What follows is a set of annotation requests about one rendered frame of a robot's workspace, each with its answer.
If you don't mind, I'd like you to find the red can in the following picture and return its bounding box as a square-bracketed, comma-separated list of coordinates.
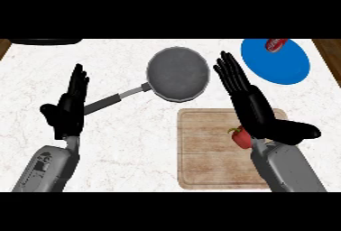
[264, 38, 290, 53]

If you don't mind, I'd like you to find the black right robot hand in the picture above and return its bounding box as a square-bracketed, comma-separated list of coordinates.
[210, 51, 321, 146]

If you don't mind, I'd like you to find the grey frying pan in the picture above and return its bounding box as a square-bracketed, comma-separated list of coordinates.
[82, 46, 210, 116]

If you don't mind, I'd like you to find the wooden cutting board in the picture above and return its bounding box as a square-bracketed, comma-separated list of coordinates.
[175, 107, 290, 191]

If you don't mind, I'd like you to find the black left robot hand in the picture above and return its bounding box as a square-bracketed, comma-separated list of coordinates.
[38, 63, 89, 141]

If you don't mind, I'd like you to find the red bell pepper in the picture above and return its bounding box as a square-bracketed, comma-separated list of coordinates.
[225, 125, 253, 150]

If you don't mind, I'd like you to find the blue round plate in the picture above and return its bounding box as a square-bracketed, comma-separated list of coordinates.
[238, 38, 311, 86]

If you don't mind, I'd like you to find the black round appliance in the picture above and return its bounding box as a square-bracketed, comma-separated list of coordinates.
[7, 38, 83, 46]

